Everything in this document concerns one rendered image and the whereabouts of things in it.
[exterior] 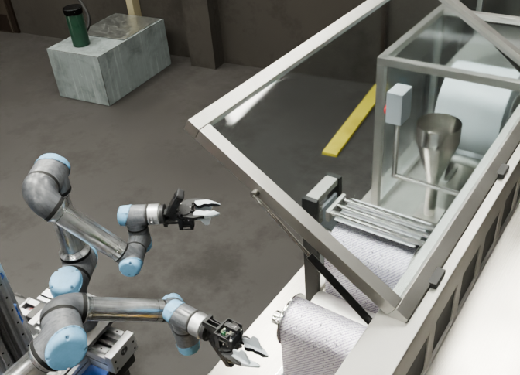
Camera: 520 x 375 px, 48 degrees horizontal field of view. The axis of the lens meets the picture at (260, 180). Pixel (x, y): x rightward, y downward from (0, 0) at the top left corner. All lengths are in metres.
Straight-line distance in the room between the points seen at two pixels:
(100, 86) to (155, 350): 3.09
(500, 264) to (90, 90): 4.78
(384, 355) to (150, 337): 2.42
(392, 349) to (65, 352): 1.00
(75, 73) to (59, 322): 4.30
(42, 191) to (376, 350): 1.29
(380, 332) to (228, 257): 2.69
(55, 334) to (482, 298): 1.12
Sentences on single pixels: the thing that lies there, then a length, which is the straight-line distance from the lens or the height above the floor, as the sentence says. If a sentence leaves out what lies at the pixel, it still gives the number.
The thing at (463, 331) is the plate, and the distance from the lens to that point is 1.42.
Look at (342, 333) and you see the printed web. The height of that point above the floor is 1.31.
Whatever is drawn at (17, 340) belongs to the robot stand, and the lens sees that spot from 2.30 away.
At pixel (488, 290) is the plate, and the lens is 1.52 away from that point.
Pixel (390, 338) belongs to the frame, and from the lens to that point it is 1.10.
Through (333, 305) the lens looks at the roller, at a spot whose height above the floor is 1.23.
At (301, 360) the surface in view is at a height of 1.18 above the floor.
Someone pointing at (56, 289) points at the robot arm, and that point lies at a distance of 2.25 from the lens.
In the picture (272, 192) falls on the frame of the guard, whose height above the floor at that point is 1.84.
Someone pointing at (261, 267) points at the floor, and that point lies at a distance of 3.64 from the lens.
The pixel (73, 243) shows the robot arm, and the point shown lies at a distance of 2.28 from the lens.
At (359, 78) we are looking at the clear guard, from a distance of 1.46.
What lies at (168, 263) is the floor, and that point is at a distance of 3.78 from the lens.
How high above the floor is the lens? 2.49
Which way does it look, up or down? 35 degrees down
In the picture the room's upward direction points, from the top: 5 degrees counter-clockwise
